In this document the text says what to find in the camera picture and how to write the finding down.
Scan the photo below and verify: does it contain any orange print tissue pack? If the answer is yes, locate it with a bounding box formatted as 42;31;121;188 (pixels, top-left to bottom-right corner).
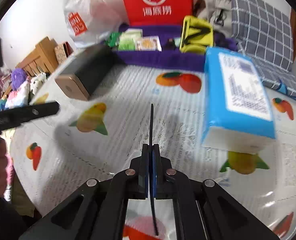
135;36;162;51

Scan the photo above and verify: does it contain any white cotton glove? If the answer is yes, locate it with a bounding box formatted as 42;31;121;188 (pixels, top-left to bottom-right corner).
173;37;181;47

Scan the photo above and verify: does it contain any purple plush toy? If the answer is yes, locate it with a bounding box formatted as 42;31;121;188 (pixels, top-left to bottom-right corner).
11;68;28;90

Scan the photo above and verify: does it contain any fruit print tablecloth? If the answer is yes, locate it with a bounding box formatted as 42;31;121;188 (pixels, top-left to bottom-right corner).
10;66;296;239

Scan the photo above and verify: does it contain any wooden furniture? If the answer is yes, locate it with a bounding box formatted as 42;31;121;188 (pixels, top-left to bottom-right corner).
16;36;73;77

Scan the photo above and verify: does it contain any blue tissue paper pack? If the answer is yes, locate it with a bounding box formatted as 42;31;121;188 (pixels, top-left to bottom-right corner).
201;47;275;154

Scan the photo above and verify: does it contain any dark box with gold end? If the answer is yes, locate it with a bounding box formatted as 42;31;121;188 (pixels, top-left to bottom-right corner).
55;44;119;101

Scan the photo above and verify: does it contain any purple fleece towel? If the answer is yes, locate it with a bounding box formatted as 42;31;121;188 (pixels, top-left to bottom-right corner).
101;23;239;73

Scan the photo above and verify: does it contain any green white wipes pack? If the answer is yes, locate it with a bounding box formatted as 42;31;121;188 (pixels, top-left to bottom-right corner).
118;32;140;51

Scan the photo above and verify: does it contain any green snack packet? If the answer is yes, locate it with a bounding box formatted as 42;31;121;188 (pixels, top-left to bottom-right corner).
105;32;121;48

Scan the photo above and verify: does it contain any yellow black folded bag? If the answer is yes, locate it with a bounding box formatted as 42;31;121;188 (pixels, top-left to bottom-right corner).
179;16;214;55

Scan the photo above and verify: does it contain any white plastic shopping bag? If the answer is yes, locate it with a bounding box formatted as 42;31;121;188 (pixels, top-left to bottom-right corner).
61;0;123;49

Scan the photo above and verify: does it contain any red non-woven tote bag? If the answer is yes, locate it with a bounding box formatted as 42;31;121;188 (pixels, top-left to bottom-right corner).
123;0;193;25

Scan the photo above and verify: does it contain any grey canvas backpack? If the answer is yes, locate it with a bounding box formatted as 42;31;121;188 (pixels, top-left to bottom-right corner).
193;0;232;38

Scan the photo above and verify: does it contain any grey checked cushion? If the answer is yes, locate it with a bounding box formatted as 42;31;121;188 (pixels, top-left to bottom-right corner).
231;0;296;100

